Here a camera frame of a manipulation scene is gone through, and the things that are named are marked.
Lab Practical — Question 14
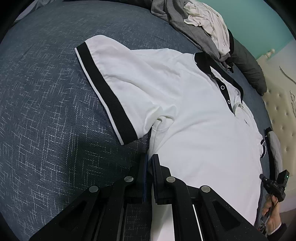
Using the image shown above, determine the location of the crumpled white garment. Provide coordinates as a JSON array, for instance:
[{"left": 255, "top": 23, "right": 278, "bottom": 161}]
[{"left": 184, "top": 1, "right": 230, "bottom": 56}]

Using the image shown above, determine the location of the person's right forearm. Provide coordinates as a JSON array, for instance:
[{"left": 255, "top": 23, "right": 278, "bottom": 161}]
[{"left": 266, "top": 222, "right": 296, "bottom": 241}]

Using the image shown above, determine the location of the rolled dark grey duvet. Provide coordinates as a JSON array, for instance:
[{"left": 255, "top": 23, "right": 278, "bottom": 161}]
[{"left": 120, "top": 0, "right": 267, "bottom": 96}]

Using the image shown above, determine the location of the light grey sheet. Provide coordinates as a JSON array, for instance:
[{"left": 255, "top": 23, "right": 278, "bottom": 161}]
[{"left": 14, "top": 0, "right": 56, "bottom": 24}]

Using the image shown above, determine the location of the person's right hand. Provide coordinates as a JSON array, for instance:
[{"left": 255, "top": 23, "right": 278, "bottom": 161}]
[{"left": 262, "top": 196, "right": 281, "bottom": 232}]

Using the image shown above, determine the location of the white polo shirt black trim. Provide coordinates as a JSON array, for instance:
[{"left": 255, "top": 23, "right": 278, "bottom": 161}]
[{"left": 75, "top": 35, "right": 267, "bottom": 241}]

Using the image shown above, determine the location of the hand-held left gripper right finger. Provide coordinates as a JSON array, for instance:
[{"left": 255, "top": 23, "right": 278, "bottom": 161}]
[{"left": 151, "top": 154, "right": 269, "bottom": 241}]

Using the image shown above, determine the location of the cream tufted headboard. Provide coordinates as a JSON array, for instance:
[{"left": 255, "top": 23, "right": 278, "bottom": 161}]
[{"left": 254, "top": 35, "right": 296, "bottom": 209}]

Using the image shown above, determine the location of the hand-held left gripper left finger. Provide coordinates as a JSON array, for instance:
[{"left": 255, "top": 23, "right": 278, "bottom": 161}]
[{"left": 29, "top": 154, "right": 148, "bottom": 241}]

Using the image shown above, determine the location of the crumpled black garment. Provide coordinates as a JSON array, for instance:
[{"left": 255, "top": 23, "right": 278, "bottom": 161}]
[{"left": 225, "top": 29, "right": 236, "bottom": 73}]

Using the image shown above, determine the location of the crumpled grey garment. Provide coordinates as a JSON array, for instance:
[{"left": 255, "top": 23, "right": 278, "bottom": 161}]
[{"left": 150, "top": 0, "right": 234, "bottom": 72}]

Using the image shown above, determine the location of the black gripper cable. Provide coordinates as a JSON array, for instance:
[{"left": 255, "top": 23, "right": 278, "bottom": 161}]
[{"left": 264, "top": 201, "right": 279, "bottom": 229}]

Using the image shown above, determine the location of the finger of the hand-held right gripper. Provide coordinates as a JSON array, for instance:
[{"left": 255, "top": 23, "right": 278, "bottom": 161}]
[{"left": 259, "top": 174, "right": 271, "bottom": 187}]

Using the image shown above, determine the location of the folded black garment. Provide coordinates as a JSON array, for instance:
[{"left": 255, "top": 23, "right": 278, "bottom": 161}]
[{"left": 264, "top": 127, "right": 278, "bottom": 181}]

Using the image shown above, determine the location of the bed with blue sheet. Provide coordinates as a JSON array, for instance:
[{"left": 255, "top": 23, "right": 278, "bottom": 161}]
[{"left": 0, "top": 0, "right": 271, "bottom": 241}]

